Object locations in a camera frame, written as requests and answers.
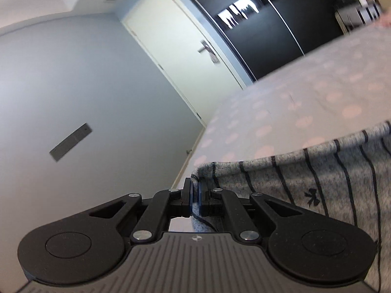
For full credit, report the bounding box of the white door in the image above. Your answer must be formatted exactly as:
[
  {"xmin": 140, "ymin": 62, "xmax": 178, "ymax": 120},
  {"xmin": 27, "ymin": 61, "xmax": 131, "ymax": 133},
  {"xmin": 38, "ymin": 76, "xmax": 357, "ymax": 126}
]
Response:
[{"xmin": 123, "ymin": 0, "xmax": 246, "ymax": 126}]

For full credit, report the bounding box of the grey pink-dotted bed sheet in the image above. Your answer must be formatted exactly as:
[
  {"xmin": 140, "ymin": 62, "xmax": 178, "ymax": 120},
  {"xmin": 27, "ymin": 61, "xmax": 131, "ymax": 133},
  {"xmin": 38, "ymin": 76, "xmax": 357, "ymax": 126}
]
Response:
[{"xmin": 174, "ymin": 21, "xmax": 390, "ymax": 188}]

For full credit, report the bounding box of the pink patterned pillow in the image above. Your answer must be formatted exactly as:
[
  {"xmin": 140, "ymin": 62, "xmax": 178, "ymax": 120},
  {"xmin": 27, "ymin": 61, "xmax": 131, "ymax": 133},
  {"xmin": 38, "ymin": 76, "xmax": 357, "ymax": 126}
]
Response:
[{"xmin": 376, "ymin": 11, "xmax": 391, "ymax": 28}]

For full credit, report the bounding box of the grey wall switch panel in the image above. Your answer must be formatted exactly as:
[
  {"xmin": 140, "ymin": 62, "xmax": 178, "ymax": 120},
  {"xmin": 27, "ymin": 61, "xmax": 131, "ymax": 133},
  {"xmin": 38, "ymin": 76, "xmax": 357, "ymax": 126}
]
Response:
[{"xmin": 50, "ymin": 123, "xmax": 92, "ymax": 161}]

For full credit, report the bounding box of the silver door handle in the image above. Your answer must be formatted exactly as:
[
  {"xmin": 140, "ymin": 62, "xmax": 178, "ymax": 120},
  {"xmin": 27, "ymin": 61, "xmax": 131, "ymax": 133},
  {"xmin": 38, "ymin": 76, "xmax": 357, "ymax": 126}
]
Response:
[{"xmin": 198, "ymin": 40, "xmax": 220, "ymax": 64}]

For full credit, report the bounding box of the grey bedside cabinet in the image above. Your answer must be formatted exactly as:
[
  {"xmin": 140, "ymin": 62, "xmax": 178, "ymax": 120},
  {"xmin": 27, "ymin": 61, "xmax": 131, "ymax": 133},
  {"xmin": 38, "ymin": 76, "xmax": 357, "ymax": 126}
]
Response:
[{"xmin": 335, "ymin": 3, "xmax": 382, "ymax": 34}]

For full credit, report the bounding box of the grey striped garment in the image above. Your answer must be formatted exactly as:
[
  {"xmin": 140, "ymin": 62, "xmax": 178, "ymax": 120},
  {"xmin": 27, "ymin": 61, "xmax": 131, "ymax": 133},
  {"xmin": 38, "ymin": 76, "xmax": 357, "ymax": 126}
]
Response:
[{"xmin": 191, "ymin": 120, "xmax": 390, "ymax": 292}]

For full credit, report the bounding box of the black sliding wardrobe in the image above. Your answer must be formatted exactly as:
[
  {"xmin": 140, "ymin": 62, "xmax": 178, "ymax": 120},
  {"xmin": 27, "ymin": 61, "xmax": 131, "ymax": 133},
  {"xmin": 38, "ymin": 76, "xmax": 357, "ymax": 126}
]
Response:
[{"xmin": 192, "ymin": 0, "xmax": 342, "ymax": 80}]

